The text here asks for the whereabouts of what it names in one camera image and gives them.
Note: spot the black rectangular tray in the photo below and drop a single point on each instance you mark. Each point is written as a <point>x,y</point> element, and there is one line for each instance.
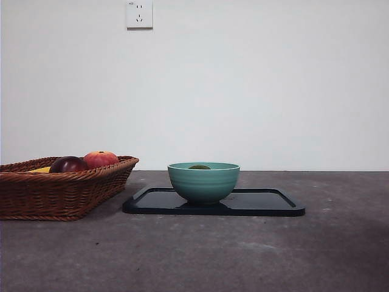
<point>259,203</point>

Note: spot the dark red plum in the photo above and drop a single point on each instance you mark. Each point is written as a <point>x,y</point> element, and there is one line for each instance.
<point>68,165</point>

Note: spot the green avocado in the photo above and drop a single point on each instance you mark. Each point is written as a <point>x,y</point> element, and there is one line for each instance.
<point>199,167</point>

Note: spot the brown wicker basket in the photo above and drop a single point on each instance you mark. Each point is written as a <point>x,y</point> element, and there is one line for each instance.
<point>45,194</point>

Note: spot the yellow banana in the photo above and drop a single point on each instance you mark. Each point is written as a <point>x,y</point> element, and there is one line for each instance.
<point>41,170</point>

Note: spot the red orange apple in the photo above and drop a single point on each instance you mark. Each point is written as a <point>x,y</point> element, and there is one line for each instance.
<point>101,159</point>

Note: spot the white wall socket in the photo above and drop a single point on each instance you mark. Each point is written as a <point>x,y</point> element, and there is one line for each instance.
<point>139,15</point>

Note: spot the teal ribbed bowl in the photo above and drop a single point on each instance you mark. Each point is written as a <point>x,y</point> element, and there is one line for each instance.
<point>203,185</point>

